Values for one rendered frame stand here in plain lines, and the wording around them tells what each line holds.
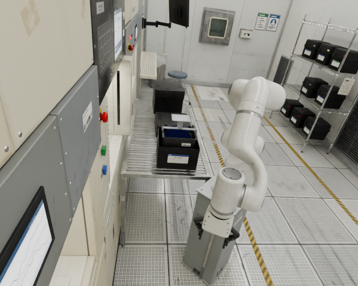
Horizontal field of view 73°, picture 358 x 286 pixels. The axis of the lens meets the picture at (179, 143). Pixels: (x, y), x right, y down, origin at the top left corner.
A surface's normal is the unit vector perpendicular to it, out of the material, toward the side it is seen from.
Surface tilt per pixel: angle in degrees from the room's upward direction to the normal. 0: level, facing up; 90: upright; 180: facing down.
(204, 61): 90
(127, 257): 0
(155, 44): 90
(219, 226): 91
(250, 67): 90
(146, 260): 0
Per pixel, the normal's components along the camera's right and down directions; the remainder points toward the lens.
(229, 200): -0.23, 0.47
